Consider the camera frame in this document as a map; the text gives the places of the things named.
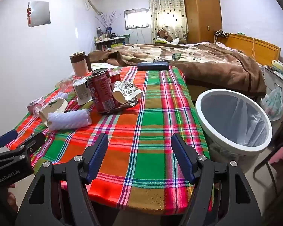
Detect red soda can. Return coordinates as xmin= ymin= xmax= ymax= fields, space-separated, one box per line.
xmin=87 ymin=72 xmax=115 ymax=113
xmin=92 ymin=68 xmax=110 ymax=77

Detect vase with dry branches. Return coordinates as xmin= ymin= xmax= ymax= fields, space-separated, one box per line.
xmin=95 ymin=11 xmax=122 ymax=37

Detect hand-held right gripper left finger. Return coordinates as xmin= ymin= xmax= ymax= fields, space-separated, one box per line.
xmin=14 ymin=133 xmax=109 ymax=226

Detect clear plastic bottle red label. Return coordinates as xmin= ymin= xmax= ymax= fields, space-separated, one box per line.
xmin=55 ymin=76 xmax=79 ymax=93

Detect wooden wardrobe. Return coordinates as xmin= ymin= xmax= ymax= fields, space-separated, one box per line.
xmin=182 ymin=0 xmax=223 ymax=45

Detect wooden headboard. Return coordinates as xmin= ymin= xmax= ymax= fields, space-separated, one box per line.
xmin=223 ymin=33 xmax=281 ymax=67

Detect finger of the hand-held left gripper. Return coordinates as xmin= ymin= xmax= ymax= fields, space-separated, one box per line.
xmin=0 ymin=129 xmax=18 ymax=151
xmin=5 ymin=132 xmax=46 ymax=160

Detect shelf desk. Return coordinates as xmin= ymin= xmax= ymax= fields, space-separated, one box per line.
xmin=94 ymin=35 xmax=130 ymax=51

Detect grey bedside cabinet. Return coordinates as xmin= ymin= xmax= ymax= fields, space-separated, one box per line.
xmin=262 ymin=65 xmax=283 ymax=106

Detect plaid tablecloth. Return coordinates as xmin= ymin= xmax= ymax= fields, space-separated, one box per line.
xmin=6 ymin=66 xmax=214 ymax=211

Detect patterned snack bag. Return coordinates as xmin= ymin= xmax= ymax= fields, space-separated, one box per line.
xmin=101 ymin=80 xmax=143 ymax=115

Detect dark blue glasses case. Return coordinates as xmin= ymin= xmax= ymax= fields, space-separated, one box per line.
xmin=137 ymin=61 xmax=170 ymax=71

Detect floral white bedsheet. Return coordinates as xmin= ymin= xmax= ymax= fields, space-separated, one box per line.
xmin=90 ymin=62 xmax=123 ymax=72

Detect wall mirror board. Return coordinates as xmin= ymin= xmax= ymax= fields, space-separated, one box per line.
xmin=28 ymin=1 xmax=51 ymax=27

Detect hanging plastic bag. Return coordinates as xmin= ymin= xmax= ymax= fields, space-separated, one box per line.
xmin=261 ymin=86 xmax=283 ymax=121

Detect pink packet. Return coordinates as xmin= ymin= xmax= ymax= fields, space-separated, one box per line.
xmin=27 ymin=96 xmax=45 ymax=116

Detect power strip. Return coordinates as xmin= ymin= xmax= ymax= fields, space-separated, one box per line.
xmin=213 ymin=29 xmax=229 ymax=38

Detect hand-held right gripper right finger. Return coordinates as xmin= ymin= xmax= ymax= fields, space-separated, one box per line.
xmin=171 ymin=133 xmax=265 ymax=226

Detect white paper cup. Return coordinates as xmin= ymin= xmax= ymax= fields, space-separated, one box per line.
xmin=73 ymin=78 xmax=93 ymax=106

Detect white round waste bin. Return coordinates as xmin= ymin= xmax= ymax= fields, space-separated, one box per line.
xmin=195 ymin=89 xmax=273 ymax=167

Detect yellow cable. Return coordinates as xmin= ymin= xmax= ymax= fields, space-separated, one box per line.
xmin=250 ymin=36 xmax=256 ymax=59

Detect air conditioner pipe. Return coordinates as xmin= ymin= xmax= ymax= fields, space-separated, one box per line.
xmin=81 ymin=0 xmax=103 ymax=15

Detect brown lidded drink cup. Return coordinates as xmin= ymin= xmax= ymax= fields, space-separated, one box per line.
xmin=69 ymin=51 xmax=92 ymax=78

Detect person's left hand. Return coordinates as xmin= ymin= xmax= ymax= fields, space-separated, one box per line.
xmin=1 ymin=183 xmax=19 ymax=218

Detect window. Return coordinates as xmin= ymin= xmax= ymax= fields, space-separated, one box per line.
xmin=124 ymin=8 xmax=151 ymax=30

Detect brown teddy bear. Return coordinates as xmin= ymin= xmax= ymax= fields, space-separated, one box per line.
xmin=157 ymin=29 xmax=174 ymax=42

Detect brown blanket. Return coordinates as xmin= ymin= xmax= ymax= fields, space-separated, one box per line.
xmin=88 ymin=42 xmax=267 ymax=98

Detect row of toiletry bottles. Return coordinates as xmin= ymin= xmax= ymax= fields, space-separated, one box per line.
xmin=95 ymin=27 xmax=116 ymax=43

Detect grey bin liner bag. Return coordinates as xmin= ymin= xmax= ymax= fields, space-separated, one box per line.
xmin=200 ymin=95 xmax=267 ymax=146

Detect pile of medicine boxes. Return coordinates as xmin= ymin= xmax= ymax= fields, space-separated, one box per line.
xmin=271 ymin=59 xmax=283 ymax=80

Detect leaf print tissue packet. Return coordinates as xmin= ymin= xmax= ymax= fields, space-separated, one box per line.
xmin=39 ymin=98 xmax=69 ymax=128

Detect red drink carton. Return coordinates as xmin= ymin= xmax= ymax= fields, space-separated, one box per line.
xmin=108 ymin=71 xmax=121 ymax=84

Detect white foam net sleeve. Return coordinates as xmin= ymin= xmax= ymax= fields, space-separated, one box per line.
xmin=54 ymin=92 xmax=69 ymax=102
xmin=47 ymin=109 xmax=92 ymax=131

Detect patterned curtain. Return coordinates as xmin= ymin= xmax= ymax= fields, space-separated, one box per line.
xmin=147 ymin=0 xmax=189 ymax=44

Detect red hanging ornament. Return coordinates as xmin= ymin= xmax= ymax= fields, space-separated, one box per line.
xmin=26 ymin=2 xmax=33 ymax=26

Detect pink stool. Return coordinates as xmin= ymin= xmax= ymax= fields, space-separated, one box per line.
xmin=269 ymin=146 xmax=283 ymax=167

